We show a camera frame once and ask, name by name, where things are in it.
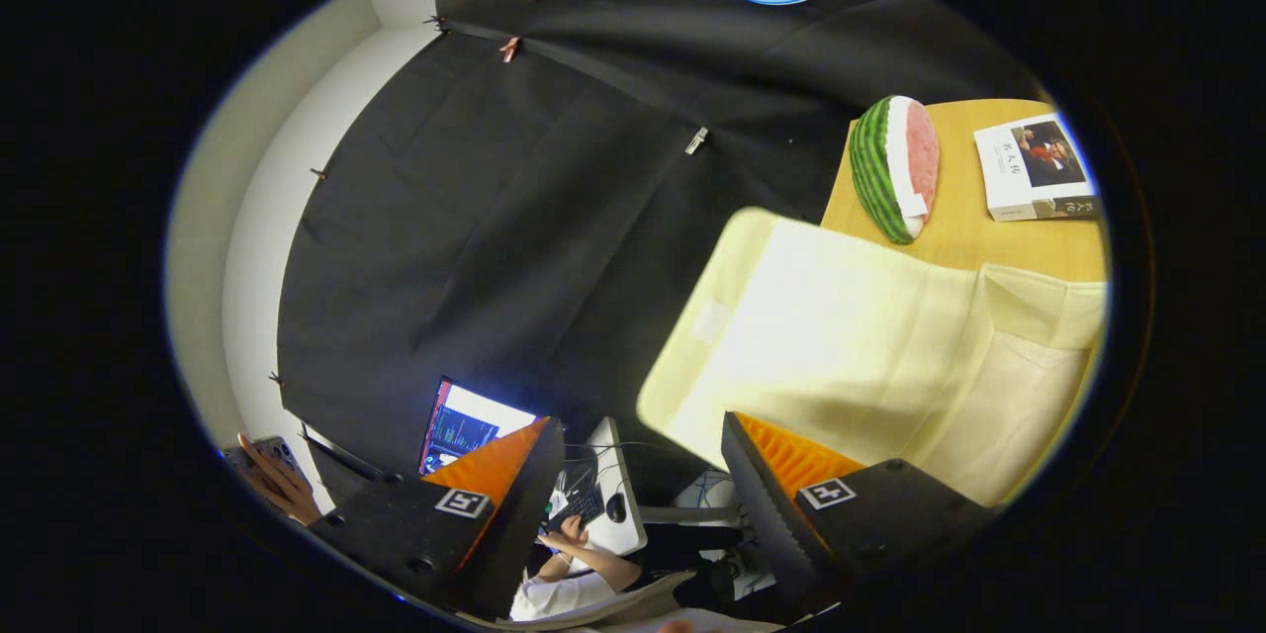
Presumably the white portrait cover book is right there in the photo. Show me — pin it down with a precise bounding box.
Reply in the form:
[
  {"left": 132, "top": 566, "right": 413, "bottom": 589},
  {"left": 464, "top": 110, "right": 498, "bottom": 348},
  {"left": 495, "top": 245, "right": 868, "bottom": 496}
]
[{"left": 973, "top": 112, "right": 1101, "bottom": 223}]

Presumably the black keyboard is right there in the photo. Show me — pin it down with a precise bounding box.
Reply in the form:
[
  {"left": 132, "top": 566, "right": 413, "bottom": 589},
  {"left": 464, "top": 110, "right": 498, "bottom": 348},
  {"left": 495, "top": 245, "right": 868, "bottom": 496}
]
[{"left": 542, "top": 485, "right": 606, "bottom": 535}]

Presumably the smartphone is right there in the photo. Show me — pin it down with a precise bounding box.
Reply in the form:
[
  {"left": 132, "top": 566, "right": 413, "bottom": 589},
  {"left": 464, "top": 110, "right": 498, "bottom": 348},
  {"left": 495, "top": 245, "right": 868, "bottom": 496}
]
[{"left": 223, "top": 435, "right": 298, "bottom": 481}]

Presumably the watermelon slice toy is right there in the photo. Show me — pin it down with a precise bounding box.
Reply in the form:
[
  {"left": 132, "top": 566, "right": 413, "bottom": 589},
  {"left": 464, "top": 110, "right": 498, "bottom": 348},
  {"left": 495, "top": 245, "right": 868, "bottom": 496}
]
[{"left": 849, "top": 96, "right": 941, "bottom": 246}]

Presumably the white office desk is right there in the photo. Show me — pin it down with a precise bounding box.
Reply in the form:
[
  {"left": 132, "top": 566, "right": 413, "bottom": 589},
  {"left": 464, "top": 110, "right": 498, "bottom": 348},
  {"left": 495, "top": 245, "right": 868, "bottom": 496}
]
[{"left": 549, "top": 417, "right": 649, "bottom": 557}]

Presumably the computer monitor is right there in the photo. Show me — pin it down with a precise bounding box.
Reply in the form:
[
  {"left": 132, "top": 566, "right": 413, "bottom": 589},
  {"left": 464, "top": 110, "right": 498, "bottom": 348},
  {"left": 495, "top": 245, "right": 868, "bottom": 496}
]
[{"left": 418, "top": 377, "right": 540, "bottom": 476}]

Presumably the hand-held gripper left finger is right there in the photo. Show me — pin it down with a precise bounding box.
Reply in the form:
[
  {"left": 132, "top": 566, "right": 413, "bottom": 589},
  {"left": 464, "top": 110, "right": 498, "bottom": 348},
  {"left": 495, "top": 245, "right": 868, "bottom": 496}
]
[{"left": 309, "top": 417, "right": 566, "bottom": 621}]

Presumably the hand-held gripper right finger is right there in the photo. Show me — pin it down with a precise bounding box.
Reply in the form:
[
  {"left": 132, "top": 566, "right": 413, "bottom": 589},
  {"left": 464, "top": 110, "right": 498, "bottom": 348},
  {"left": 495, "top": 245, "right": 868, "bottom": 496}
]
[{"left": 721, "top": 411, "right": 998, "bottom": 620}]

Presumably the beige fabric storage box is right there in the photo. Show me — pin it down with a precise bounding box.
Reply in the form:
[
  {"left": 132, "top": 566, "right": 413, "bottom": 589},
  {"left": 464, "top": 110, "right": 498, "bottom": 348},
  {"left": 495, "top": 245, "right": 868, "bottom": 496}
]
[{"left": 636, "top": 208, "right": 1109, "bottom": 507}]

